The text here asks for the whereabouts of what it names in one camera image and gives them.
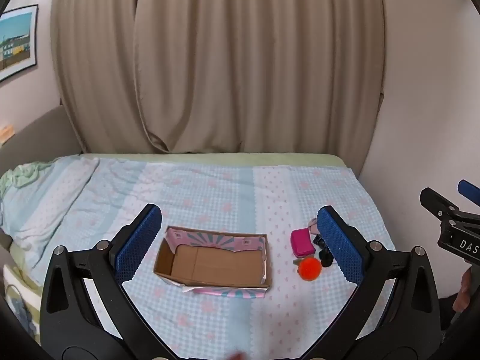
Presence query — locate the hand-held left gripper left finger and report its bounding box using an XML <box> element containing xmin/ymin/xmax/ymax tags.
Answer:
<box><xmin>39</xmin><ymin>203</ymin><xmax>177</xmax><ymax>360</ymax></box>

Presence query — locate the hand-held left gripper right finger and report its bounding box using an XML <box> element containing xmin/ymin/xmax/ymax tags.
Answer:
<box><xmin>304</xmin><ymin>205</ymin><xmax>442</xmax><ymax>360</ymax></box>

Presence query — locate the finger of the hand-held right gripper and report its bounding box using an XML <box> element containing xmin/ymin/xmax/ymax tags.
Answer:
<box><xmin>419</xmin><ymin>187</ymin><xmax>460</xmax><ymax>219</ymax></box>
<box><xmin>458</xmin><ymin>179</ymin><xmax>480</xmax><ymax>208</ymax></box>

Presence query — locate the magenta zip pouch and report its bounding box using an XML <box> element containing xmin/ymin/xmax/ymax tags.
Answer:
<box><xmin>290</xmin><ymin>228</ymin><xmax>316</xmax><ymax>257</ymax></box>

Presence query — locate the orange strawberry plush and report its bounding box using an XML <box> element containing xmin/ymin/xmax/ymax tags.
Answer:
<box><xmin>293</xmin><ymin>257</ymin><xmax>323</xmax><ymax>281</ymax></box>

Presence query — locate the cardboard box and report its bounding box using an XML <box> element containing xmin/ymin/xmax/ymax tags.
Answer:
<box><xmin>153</xmin><ymin>226</ymin><xmax>273</xmax><ymax>298</ymax></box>

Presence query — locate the person's right hand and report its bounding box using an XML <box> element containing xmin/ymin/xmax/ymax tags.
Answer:
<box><xmin>452</xmin><ymin>269</ymin><xmax>473</xmax><ymax>313</ymax></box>

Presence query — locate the person's dark clothing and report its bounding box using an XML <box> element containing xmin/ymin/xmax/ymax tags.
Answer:
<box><xmin>438</xmin><ymin>295</ymin><xmax>463</xmax><ymax>332</ymax></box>

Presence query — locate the light blue floral blanket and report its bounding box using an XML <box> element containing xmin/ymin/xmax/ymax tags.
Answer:
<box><xmin>0</xmin><ymin>154</ymin><xmax>396</xmax><ymax>360</ymax></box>

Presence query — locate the pale green bed sheet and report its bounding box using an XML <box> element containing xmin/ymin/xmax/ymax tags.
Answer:
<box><xmin>79</xmin><ymin>152</ymin><xmax>349</xmax><ymax>169</ymax></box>

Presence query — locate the white printed bag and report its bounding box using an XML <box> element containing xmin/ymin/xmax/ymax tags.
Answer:
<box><xmin>3</xmin><ymin>264</ymin><xmax>43</xmax><ymax>346</ymax></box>

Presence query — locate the green crumpled cloth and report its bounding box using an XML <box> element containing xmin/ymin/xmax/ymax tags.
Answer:
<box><xmin>0</xmin><ymin>160</ymin><xmax>58</xmax><ymax>197</ymax></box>

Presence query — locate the beige narrow curtain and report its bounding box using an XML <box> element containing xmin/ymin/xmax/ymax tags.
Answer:
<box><xmin>50</xmin><ymin>0</ymin><xmax>167</xmax><ymax>154</ymax></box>

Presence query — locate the beige wide curtain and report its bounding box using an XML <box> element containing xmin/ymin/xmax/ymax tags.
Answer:
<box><xmin>133</xmin><ymin>0</ymin><xmax>386</xmax><ymax>154</ymax></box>

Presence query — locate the framed wall poster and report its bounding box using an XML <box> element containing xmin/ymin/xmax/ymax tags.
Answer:
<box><xmin>0</xmin><ymin>4</ymin><xmax>39</xmax><ymax>83</ymax></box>

